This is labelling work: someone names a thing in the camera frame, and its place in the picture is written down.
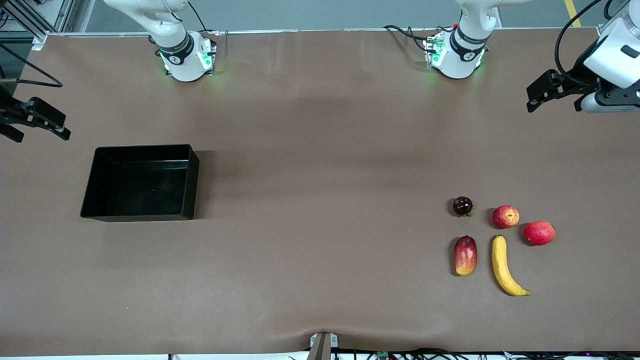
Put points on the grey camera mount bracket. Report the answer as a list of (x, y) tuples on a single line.
[(322, 347)]

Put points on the red yellow apple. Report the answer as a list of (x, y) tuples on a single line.
[(505, 216)]

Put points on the red yellow mango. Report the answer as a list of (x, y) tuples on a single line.
[(465, 255)]

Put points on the aluminium frame post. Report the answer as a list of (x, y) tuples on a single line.
[(62, 15)]

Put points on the yellow banana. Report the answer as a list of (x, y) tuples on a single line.
[(500, 265)]

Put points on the dark red plum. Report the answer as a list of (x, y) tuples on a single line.
[(462, 206)]

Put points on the round red peach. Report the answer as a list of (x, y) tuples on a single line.
[(539, 233)]

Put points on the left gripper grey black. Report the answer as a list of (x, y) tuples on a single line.
[(580, 71)]

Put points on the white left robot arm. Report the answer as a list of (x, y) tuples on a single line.
[(457, 60)]

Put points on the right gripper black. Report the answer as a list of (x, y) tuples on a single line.
[(6, 113)]

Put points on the small green circuit board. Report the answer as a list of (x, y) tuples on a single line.
[(382, 355)]

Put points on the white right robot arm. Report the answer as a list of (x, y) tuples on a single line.
[(185, 60)]

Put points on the black plastic box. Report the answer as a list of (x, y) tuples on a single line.
[(145, 185)]

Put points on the brown table mat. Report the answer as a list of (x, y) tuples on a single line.
[(300, 275)]

